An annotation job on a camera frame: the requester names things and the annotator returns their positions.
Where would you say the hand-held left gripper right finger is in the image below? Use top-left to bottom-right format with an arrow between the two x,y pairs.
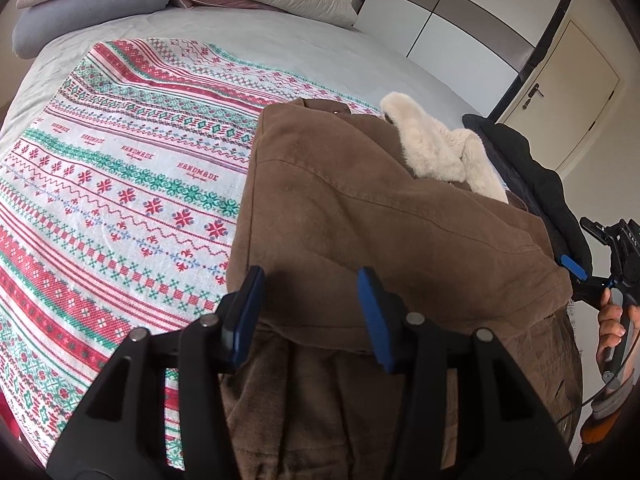
356,266 -> 574,480

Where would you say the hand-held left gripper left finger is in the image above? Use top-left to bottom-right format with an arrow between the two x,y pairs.
47,265 -> 267,480

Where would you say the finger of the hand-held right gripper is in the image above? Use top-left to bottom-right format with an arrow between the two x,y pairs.
580,217 -> 621,249
559,254 -> 609,296

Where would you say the brown coat with fur collar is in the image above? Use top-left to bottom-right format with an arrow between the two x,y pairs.
220,91 -> 585,480

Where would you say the person's right hand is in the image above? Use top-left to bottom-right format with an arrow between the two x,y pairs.
596,290 -> 640,362

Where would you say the black jacket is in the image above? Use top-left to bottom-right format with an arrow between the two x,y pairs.
462,112 -> 594,272

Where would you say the cream door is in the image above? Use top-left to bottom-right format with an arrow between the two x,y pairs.
494,20 -> 622,172

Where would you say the patterned knit-print blanket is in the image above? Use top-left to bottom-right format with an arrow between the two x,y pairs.
0,37 -> 388,468

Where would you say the white and brown wardrobe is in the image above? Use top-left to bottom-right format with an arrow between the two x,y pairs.
354,0 -> 584,117

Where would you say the bed with grey sheet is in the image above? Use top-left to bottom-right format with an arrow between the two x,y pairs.
0,2 -> 483,131

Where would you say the blue-grey pillow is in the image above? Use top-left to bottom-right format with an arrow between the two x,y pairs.
12,0 -> 172,59

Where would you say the metal door handle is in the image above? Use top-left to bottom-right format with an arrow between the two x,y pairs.
522,82 -> 546,111

